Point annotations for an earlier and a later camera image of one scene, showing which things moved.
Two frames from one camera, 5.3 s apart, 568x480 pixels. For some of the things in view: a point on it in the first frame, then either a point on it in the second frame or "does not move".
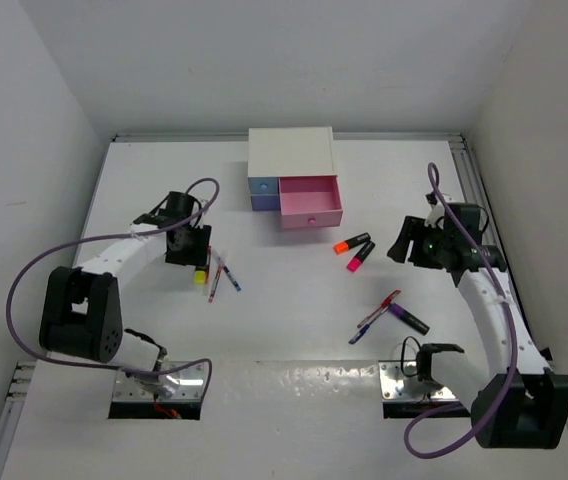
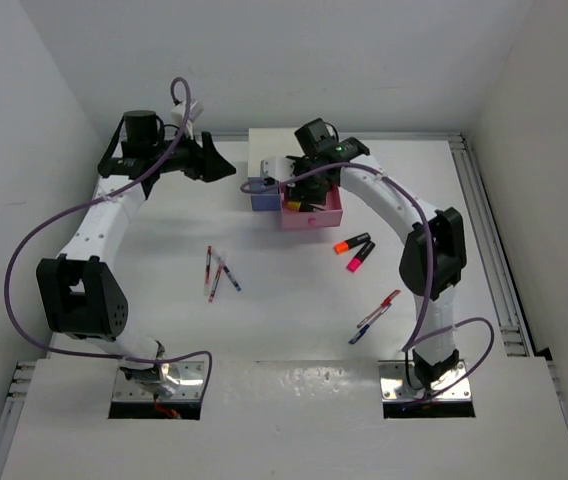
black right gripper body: (428, 239) → (309, 189)
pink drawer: (309, 202) does not move
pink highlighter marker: (354, 264) does not move
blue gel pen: (364, 329) does not move
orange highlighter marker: (343, 246) does not move
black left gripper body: (193, 247) → (183, 158)
